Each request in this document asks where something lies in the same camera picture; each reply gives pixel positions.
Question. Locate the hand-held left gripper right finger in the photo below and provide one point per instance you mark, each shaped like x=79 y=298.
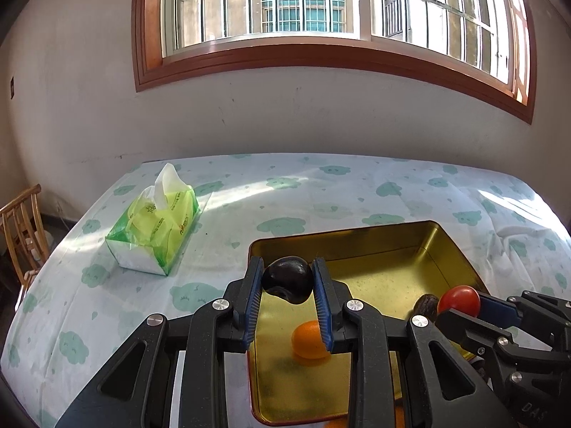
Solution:
x=322 y=307

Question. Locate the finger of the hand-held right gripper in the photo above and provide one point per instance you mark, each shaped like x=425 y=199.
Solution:
x=464 y=326
x=497 y=310

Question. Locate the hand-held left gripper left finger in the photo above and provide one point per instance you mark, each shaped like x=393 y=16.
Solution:
x=253 y=305

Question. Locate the red tomato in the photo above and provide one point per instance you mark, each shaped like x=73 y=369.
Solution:
x=459 y=301

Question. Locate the dark purple plum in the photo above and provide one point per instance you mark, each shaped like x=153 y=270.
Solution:
x=287 y=278

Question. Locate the gold and red tin box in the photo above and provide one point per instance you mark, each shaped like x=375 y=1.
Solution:
x=383 y=272

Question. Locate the small orange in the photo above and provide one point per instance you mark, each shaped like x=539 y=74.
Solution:
x=337 y=423
x=305 y=339

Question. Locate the wrinkled dark passion fruit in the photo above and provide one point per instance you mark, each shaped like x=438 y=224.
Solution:
x=424 y=305

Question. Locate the green tissue pack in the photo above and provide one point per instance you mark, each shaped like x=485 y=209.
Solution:
x=151 y=232

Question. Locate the wooden chair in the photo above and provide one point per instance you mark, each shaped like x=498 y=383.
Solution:
x=22 y=207

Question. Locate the brown framed barred window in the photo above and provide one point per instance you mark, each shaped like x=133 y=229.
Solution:
x=147 y=53

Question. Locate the dark wall switch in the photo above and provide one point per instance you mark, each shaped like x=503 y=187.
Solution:
x=12 y=87

